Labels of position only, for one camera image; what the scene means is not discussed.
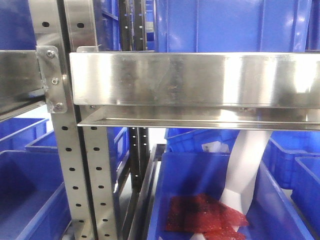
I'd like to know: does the perforated steel shelf upright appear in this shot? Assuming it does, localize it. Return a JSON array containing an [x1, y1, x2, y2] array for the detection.
[[29, 0, 121, 240]]

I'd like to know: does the blue bin lower right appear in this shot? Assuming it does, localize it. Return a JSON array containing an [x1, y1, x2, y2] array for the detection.
[[262, 131, 320, 190]]

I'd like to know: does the red plastic packet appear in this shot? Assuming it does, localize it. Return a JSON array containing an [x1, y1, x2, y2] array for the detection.
[[165, 193, 249, 240]]

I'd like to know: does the stainless steel shelf beam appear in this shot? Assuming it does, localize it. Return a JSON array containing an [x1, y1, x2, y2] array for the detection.
[[69, 52, 320, 109]]

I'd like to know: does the large blue bin upper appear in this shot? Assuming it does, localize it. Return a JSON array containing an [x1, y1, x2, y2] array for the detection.
[[154, 0, 312, 53]]

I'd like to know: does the blue bin with red packets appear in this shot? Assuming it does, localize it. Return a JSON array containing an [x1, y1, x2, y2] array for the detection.
[[146, 152, 313, 240]]

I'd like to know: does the blue bin lower left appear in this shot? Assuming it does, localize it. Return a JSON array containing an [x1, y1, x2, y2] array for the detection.
[[0, 150, 71, 240]]

